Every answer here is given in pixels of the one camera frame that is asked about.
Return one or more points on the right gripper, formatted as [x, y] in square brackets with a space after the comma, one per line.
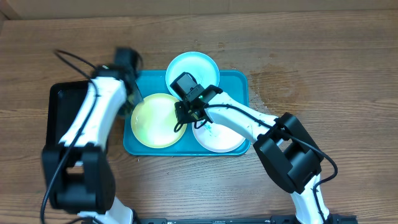
[184, 109]

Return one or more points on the light blue plate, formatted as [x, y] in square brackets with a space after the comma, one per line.
[202, 67]

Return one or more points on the teal plastic serving tray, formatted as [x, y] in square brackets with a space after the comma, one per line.
[153, 81]

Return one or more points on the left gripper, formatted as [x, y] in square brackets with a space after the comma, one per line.
[137, 99]

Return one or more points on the black plastic tray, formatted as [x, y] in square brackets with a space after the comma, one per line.
[65, 100]

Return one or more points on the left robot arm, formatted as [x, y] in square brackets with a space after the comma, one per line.
[77, 173]

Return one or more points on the white plate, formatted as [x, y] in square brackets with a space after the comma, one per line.
[216, 138]

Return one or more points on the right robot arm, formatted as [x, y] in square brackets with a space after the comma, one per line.
[287, 152]

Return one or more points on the yellow green plate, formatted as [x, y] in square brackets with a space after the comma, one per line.
[154, 119]

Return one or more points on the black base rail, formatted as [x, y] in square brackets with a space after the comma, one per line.
[275, 219]

